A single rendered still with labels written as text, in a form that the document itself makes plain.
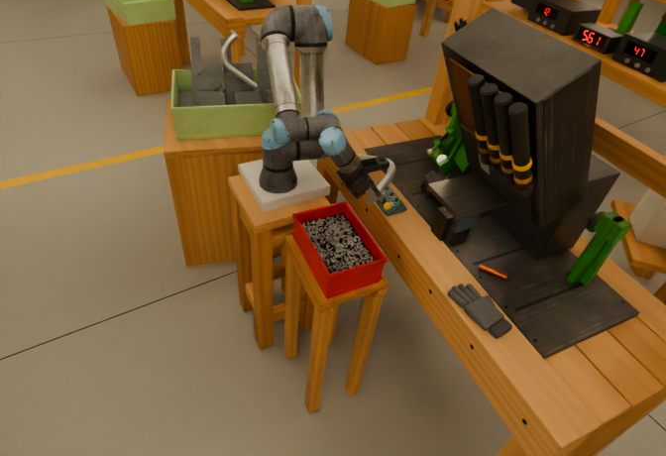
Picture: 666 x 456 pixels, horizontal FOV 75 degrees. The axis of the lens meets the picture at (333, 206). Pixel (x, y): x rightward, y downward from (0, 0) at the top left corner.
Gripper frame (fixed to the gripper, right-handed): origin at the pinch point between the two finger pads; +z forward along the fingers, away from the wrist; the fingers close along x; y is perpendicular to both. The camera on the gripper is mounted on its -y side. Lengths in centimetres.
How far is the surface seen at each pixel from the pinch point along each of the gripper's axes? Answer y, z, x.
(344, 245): 20.5, 1.6, 8.1
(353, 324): 50, 87, -11
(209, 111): 38, -18, -86
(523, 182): -29, -20, 43
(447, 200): -15.1, -4.9, 23.1
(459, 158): -30.1, 4.8, 5.4
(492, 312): -5, 13, 52
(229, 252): 86, 53, -76
